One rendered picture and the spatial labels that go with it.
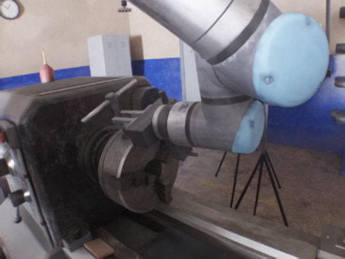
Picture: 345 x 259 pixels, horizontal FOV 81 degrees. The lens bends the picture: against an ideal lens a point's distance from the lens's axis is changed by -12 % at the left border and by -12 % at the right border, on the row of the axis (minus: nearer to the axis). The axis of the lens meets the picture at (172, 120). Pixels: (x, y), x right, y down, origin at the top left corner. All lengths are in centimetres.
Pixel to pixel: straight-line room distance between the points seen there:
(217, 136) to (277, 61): 21
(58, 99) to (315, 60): 62
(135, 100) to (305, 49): 66
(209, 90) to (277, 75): 17
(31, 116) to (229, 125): 50
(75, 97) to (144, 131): 32
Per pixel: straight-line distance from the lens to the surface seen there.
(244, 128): 36
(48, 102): 68
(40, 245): 93
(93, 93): 74
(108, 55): 417
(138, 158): 61
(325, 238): 82
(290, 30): 22
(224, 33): 21
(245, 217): 91
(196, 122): 40
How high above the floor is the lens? 141
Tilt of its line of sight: 16 degrees down
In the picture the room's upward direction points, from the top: 4 degrees counter-clockwise
